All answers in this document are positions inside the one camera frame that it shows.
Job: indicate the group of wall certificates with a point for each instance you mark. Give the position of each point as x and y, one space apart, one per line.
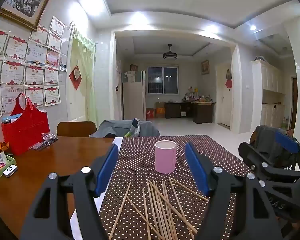
17 72

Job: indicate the light green curtain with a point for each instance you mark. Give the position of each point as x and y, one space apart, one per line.
86 80

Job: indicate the grey jacket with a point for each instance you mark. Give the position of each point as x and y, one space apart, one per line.
115 128

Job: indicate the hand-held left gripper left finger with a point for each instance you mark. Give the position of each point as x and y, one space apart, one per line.
106 170

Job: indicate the red felt bag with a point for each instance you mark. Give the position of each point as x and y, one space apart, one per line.
25 130

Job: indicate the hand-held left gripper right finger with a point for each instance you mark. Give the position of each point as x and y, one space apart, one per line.
196 170

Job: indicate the red white cardboard box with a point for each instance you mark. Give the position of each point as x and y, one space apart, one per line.
150 113

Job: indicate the pink cup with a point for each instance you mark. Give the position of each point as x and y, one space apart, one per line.
165 158

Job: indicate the wooden chair back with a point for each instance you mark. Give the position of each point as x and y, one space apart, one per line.
76 129

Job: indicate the white refrigerator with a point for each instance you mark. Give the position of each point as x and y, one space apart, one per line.
133 100

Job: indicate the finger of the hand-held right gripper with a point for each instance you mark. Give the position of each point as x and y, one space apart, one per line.
286 141
247 155

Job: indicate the green tray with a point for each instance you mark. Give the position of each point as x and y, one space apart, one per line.
0 176

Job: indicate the dark wooden desk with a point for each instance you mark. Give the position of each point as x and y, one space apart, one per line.
202 112

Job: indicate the orange cardboard box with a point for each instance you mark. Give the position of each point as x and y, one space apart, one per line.
159 111

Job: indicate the red diamond wall decoration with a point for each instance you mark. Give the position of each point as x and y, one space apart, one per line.
75 76

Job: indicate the bunch of wooden chopsticks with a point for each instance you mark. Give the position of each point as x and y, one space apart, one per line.
162 210

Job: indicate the small framed painting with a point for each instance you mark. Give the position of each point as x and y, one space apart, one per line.
204 67

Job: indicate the small items on desk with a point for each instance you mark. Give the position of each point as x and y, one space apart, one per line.
197 96

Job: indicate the window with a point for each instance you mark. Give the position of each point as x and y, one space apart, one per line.
162 80

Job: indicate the ceiling fan light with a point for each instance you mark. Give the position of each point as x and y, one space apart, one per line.
170 55

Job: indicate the white cabinet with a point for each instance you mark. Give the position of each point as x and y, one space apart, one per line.
270 75

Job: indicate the small photo strip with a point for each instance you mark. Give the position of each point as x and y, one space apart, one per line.
63 65

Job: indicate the dark jacket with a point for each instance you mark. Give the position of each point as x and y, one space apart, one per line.
267 140

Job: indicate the gold wrapped snacks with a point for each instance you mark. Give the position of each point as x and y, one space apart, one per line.
0 147

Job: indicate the brown polka dot tablecloth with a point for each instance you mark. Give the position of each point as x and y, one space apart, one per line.
140 160

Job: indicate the framed blossom picture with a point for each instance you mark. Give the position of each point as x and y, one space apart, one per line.
25 2

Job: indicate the brown door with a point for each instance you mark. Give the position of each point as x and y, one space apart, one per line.
294 100

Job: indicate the red hanging door decoration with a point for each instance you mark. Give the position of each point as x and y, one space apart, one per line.
228 82

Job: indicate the small white device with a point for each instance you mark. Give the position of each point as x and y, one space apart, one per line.
10 170

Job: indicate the plastic bag of pens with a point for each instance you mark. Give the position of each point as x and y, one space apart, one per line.
46 140

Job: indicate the white door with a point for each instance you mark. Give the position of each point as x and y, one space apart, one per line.
223 105

